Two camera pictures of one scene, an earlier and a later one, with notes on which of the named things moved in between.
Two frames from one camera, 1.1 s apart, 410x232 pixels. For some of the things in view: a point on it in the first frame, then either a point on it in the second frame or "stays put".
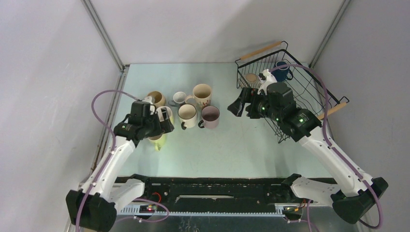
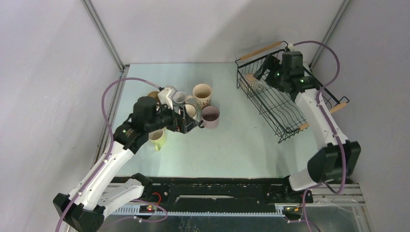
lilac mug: (210, 115) stays put
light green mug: (159, 141) stays put
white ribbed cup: (251, 80) stays put
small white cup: (179, 97) stays put
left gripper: (166, 126) -> (182, 123)
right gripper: (250, 95) -> (271, 63)
